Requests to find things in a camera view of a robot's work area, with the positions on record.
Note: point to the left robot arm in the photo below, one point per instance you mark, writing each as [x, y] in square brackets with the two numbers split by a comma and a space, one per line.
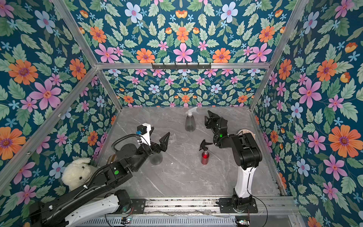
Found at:
[94, 198]

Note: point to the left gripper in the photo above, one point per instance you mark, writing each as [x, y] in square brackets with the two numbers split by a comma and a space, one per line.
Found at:
[156, 143]

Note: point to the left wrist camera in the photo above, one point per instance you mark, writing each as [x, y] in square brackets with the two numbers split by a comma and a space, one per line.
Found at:
[144, 132]

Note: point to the pink round clock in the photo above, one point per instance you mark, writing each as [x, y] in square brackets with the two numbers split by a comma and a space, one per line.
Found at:
[245, 131]

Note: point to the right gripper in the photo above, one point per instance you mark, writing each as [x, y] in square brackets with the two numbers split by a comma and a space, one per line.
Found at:
[215, 122]

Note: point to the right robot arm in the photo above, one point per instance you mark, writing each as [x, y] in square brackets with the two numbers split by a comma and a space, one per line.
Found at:
[247, 155]

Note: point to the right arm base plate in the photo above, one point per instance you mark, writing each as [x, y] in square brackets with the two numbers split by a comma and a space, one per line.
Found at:
[231, 205]

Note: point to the smoky spray bottle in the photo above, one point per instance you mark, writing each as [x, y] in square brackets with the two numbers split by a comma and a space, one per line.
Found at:
[156, 159]
[190, 124]

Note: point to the white plush dog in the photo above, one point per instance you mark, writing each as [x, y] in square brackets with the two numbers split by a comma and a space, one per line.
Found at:
[77, 173]

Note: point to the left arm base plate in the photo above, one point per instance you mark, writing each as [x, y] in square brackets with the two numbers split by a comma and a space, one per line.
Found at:
[133, 206]

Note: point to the red can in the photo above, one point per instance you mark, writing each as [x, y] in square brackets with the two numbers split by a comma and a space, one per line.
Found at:
[205, 157]

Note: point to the black hook rail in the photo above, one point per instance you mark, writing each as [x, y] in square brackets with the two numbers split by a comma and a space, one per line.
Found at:
[178, 66]

